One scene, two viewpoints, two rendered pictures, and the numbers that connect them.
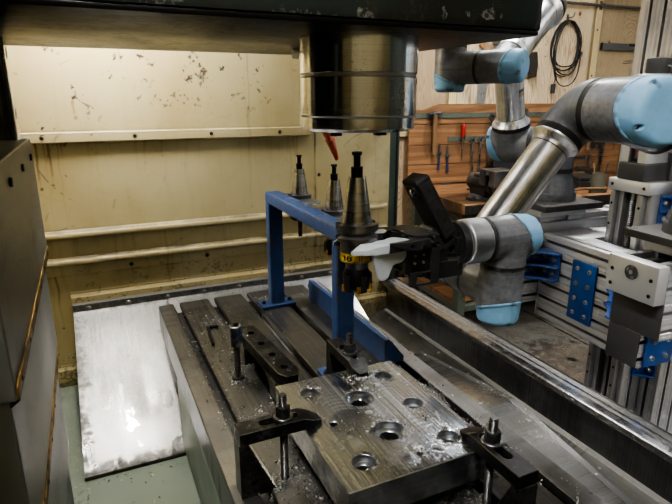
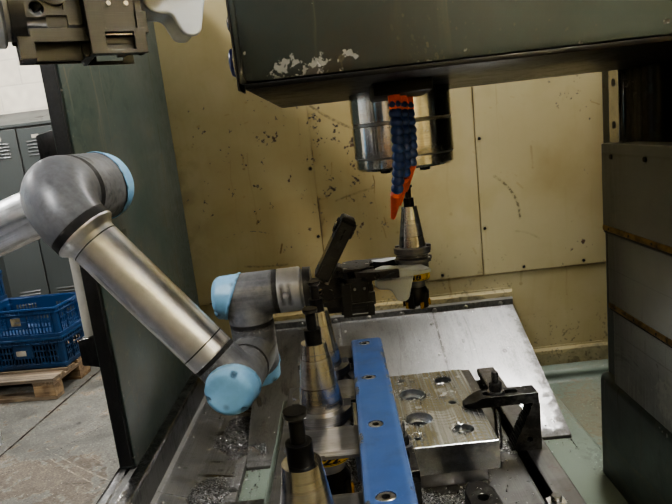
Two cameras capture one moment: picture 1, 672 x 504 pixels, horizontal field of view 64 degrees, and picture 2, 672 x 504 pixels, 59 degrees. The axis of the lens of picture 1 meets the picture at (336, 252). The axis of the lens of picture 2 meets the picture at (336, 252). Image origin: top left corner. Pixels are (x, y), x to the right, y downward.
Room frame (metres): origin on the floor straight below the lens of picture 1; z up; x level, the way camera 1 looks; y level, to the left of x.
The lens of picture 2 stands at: (1.70, 0.28, 1.49)
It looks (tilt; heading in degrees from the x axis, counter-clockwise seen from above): 11 degrees down; 206
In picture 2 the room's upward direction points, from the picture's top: 6 degrees counter-clockwise
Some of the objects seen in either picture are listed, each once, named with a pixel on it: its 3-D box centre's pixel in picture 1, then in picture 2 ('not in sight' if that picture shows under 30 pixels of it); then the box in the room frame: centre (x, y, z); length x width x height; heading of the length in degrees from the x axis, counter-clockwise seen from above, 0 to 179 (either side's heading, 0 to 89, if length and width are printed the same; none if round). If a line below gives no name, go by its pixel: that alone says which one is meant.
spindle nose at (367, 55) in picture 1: (358, 84); (401, 128); (0.77, -0.03, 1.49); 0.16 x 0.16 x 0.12
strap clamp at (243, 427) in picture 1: (279, 438); (500, 410); (0.70, 0.09, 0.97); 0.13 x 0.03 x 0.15; 115
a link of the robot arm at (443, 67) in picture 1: (456, 68); not in sight; (1.37, -0.29, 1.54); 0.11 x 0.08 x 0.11; 53
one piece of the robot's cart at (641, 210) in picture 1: (616, 331); not in sight; (1.50, -0.85, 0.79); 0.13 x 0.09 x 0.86; 21
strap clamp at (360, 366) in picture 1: (347, 367); (405, 468); (0.92, -0.02, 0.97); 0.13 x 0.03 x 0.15; 25
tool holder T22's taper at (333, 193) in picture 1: (334, 194); (317, 373); (1.21, 0.00, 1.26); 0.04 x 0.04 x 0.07
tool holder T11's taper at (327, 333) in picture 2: not in sight; (320, 336); (1.11, -0.04, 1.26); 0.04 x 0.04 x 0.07
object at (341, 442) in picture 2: not in sight; (321, 443); (1.26, 0.03, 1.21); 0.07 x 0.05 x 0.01; 115
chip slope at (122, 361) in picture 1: (251, 364); not in sight; (1.36, 0.24, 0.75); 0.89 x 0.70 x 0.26; 115
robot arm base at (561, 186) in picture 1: (551, 182); not in sight; (1.70, -0.68, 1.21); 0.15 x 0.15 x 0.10
